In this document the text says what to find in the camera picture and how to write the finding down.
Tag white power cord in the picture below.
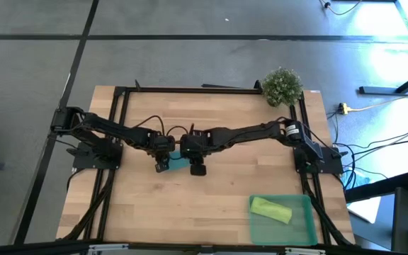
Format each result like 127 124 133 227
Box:
347 86 408 113

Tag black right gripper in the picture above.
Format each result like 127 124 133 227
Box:
178 129 215 177

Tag black floor cable with plug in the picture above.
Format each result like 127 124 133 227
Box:
319 0 363 16

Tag teal microfiber towel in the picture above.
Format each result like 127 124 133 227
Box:
168 151 193 171

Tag green mesh basket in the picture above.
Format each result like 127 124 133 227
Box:
248 193 319 247

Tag black aluminium table frame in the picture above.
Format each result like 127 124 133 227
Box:
57 79 356 249

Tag white paper sheet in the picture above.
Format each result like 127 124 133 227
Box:
347 195 383 225

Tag black desk leg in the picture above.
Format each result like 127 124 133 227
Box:
358 65 408 96

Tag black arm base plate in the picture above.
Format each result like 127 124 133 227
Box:
72 141 123 170
293 145 345 175

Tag lime green microfiber towel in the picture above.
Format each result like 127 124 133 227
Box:
249 196 293 225

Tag small artificial potted plant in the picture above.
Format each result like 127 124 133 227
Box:
261 67 303 108

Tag black desk beam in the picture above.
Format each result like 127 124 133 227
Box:
344 171 408 203

